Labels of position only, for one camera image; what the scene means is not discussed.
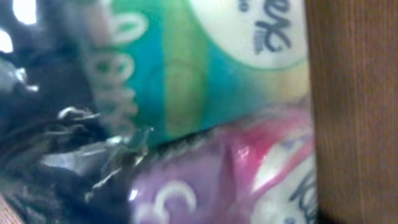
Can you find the Kleenex tissue multipack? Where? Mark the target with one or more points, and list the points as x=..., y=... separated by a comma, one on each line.
x=220, y=91

